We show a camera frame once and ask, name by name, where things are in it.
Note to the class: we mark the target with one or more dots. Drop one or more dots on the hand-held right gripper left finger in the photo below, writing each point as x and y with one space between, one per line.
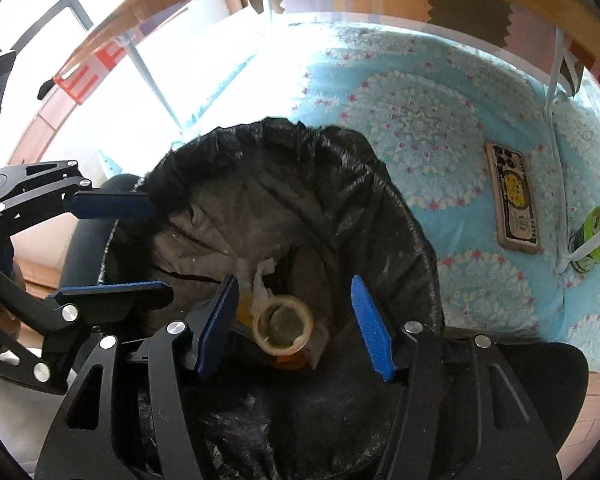
220 325

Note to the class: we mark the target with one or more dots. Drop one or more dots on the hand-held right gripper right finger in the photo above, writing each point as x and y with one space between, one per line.
372 330

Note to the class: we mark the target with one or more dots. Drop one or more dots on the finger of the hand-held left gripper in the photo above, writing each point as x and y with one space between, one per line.
115 294
110 205

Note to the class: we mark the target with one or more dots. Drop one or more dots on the yellow tape roll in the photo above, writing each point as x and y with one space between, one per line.
260 332

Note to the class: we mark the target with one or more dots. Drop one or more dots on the white tissue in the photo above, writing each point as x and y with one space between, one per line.
262 280

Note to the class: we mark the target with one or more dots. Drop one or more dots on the black bagged waste bin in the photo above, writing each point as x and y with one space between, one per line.
305 240

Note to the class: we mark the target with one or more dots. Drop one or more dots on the phone with patterned case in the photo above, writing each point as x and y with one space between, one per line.
515 200

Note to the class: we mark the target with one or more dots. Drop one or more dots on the bed with blue floral sheet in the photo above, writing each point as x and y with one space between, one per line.
430 110

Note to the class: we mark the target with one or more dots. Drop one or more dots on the green lidded cup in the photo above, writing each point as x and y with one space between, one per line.
597 240

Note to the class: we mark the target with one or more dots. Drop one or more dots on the window with dark frame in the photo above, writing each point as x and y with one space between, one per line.
30 15

